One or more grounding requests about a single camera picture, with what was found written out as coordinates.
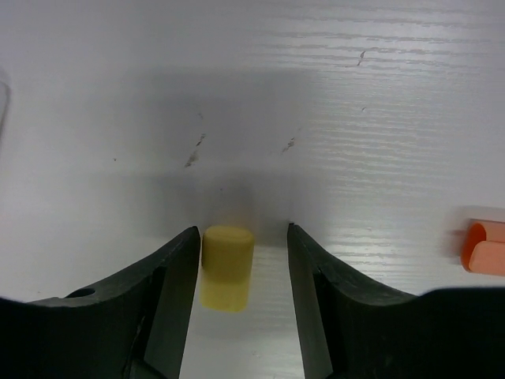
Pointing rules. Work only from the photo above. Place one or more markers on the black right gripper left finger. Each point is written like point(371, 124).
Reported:
point(132, 324)

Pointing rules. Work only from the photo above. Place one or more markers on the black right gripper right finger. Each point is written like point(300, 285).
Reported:
point(352, 326)

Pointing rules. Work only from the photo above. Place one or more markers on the yellow highlighter cap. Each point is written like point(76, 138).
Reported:
point(226, 262)

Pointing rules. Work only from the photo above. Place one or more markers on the orange highlighter cap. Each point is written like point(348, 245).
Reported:
point(482, 251)

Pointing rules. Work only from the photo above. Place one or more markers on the orange tip clear highlighter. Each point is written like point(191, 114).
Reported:
point(5, 102)

